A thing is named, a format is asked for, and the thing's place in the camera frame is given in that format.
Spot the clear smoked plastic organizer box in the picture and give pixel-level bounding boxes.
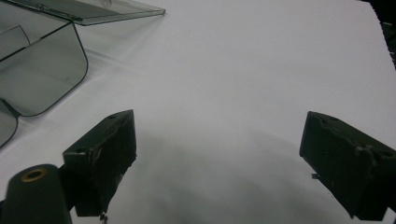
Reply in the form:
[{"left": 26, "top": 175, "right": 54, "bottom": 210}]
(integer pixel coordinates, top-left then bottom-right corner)
[{"left": 0, "top": 0, "right": 166, "bottom": 148}]

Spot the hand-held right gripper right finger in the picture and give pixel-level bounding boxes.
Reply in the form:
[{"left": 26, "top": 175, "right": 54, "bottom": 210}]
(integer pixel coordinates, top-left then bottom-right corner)
[{"left": 299, "top": 110, "right": 396, "bottom": 222}]

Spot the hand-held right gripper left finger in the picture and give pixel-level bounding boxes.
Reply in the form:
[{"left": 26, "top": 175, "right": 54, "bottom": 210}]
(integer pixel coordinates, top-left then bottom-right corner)
[{"left": 62, "top": 108, "right": 138, "bottom": 218}]

